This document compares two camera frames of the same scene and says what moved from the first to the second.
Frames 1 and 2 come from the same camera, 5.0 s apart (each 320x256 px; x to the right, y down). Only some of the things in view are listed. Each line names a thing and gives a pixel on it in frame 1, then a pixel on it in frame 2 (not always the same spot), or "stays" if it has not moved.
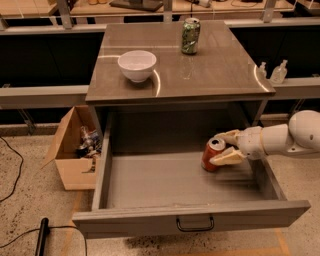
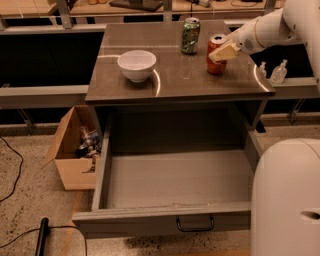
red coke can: [213, 146] -> [216, 67]
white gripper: [250, 140] -> [244, 40]
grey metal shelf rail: [43, 96] stays
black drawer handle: [212, 224] stays
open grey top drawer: [151, 180] stays
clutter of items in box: [91, 144] stays
